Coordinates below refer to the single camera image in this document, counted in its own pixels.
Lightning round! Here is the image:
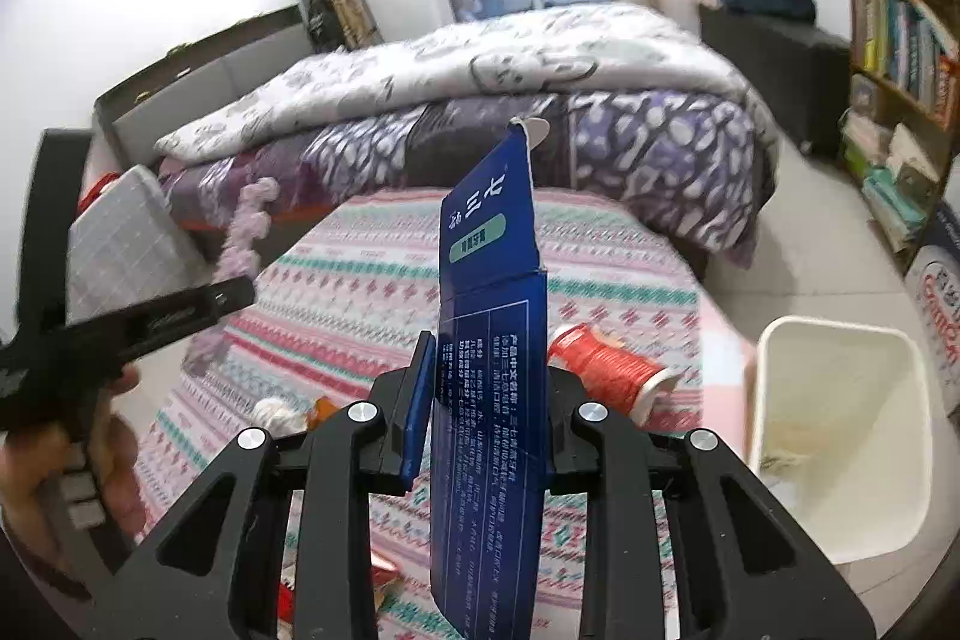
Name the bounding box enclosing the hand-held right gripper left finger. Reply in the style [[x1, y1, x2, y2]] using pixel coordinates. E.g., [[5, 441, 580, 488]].
[[75, 331, 437, 640]]

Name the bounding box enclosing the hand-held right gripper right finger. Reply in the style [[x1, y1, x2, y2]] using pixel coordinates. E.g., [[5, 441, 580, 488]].
[[544, 366, 878, 640]]

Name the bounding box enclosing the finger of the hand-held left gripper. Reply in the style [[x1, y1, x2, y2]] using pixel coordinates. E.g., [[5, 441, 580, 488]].
[[112, 275, 257, 362]]

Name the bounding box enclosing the red paper cup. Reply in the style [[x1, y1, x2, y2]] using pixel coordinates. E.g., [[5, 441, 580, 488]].
[[547, 323, 674, 420]]

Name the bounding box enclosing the blue carton box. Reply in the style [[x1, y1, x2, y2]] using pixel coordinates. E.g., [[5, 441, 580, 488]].
[[429, 119, 552, 640]]

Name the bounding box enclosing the white trash bin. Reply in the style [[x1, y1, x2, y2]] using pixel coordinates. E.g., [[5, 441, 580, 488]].
[[746, 316, 931, 566]]

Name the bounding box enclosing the person's left hand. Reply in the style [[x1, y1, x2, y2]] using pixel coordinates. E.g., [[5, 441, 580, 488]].
[[0, 366, 147, 540]]

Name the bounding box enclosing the orange wrapper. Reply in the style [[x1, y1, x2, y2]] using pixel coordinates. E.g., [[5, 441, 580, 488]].
[[306, 396, 353, 431]]

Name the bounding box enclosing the grey checked cushion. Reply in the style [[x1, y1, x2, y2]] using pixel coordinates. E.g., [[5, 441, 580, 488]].
[[66, 164, 211, 326]]

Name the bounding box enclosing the pink plush toy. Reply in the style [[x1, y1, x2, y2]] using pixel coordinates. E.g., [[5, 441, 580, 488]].
[[214, 175, 280, 289]]

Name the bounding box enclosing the striped bed sheet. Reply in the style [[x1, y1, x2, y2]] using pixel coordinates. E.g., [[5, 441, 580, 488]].
[[135, 186, 751, 640]]

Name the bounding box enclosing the white crumpled tissue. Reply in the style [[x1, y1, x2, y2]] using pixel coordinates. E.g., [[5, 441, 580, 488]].
[[251, 396, 305, 438]]

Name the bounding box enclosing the black bedside panel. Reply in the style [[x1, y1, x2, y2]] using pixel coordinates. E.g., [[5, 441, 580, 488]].
[[15, 128, 91, 330]]

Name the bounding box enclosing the red snack wrapper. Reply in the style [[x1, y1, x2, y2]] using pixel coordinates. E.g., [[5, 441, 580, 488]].
[[277, 554, 402, 640]]

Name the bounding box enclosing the grey bed headboard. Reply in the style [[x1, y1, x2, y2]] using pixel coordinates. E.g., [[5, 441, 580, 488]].
[[94, 6, 316, 176]]

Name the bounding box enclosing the purple patterned quilt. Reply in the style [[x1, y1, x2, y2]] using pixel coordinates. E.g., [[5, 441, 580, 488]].
[[154, 89, 773, 270]]

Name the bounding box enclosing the grey printed blanket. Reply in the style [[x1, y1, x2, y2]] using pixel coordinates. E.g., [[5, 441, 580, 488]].
[[154, 2, 758, 169]]

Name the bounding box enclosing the printed cardboard box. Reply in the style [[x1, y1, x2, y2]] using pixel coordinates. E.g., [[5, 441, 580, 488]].
[[904, 212, 960, 401]]

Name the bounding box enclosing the pile of books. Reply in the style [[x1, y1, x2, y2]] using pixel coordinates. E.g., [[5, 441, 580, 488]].
[[840, 107, 938, 251]]

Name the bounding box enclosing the black storage bench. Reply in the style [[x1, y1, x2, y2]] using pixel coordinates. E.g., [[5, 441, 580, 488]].
[[699, 2, 852, 157]]

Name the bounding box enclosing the wooden bookshelf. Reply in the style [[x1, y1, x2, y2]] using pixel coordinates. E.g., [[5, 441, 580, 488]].
[[821, 0, 960, 255]]

